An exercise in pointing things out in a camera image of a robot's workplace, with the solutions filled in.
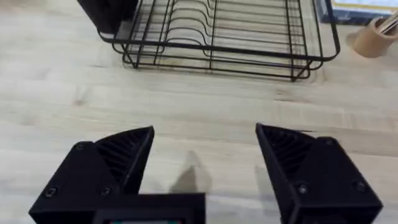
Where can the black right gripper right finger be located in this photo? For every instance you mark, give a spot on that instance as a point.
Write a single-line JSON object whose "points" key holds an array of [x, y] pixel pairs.
{"points": [[314, 177]]}

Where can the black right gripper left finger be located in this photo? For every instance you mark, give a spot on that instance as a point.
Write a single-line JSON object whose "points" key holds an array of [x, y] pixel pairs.
{"points": [[102, 168]]}

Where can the brown tape roll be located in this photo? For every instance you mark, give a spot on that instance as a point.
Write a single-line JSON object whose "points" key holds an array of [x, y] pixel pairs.
{"points": [[371, 39]]}

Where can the blue and white box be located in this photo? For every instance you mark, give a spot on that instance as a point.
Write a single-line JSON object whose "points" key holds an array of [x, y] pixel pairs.
{"points": [[357, 11]]}

